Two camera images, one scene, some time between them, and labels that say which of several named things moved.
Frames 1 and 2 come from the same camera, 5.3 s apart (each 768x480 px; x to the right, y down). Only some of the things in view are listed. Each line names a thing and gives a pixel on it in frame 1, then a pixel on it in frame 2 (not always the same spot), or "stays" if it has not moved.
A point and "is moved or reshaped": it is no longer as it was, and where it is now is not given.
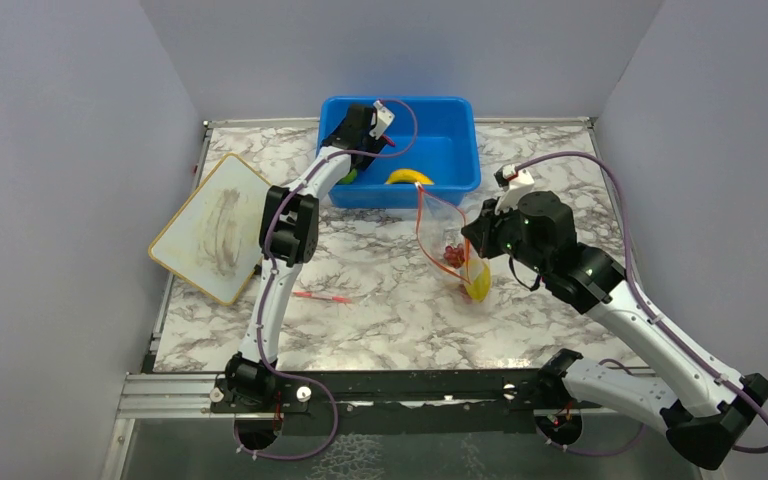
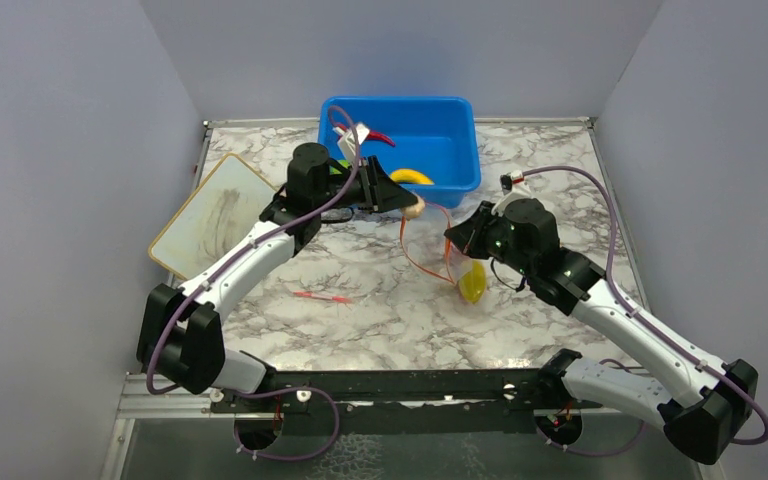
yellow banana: (408, 175) stays
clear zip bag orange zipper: (442, 228) is moved or reshaped
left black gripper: (370, 143) to (379, 192)
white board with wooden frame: (209, 241) stays
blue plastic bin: (436, 136) stays
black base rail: (403, 404) stays
